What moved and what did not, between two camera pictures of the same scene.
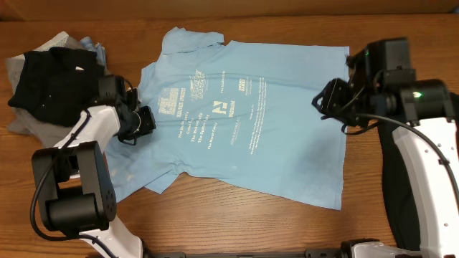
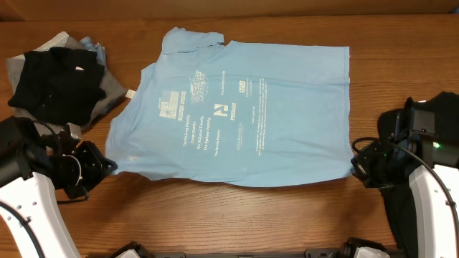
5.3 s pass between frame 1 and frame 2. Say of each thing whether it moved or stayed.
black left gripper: moved
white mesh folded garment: stayed
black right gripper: moved
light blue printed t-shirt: moved
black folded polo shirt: stayed
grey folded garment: stayed
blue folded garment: stayed
